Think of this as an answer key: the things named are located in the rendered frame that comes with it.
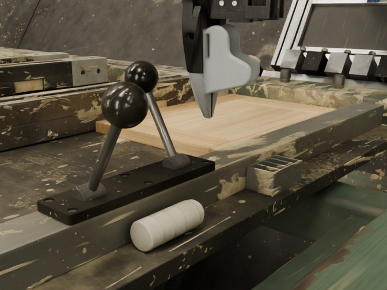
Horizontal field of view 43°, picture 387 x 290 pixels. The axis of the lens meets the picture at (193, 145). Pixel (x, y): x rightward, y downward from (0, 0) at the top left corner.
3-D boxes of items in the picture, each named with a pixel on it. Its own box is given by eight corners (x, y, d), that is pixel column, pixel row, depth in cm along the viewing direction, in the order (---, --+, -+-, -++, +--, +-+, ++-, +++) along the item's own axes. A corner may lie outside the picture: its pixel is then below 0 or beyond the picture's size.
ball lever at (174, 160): (203, 165, 54) (158, 53, 55) (179, 173, 52) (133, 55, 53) (179, 175, 57) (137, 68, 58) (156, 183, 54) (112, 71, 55)
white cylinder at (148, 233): (151, 256, 45) (207, 228, 50) (151, 226, 44) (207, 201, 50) (129, 247, 46) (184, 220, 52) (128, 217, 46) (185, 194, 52)
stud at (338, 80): (345, 88, 107) (346, 75, 107) (341, 90, 106) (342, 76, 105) (335, 87, 109) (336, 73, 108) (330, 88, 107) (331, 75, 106)
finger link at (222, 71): (246, 128, 46) (250, 26, 44) (186, 122, 48) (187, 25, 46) (253, 121, 49) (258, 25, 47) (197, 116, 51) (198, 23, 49)
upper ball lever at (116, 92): (113, 211, 47) (164, 97, 39) (80, 224, 44) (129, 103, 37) (90, 184, 48) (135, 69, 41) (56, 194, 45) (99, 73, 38)
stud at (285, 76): (292, 82, 115) (293, 69, 115) (287, 83, 114) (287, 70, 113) (283, 81, 117) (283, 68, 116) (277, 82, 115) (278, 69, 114)
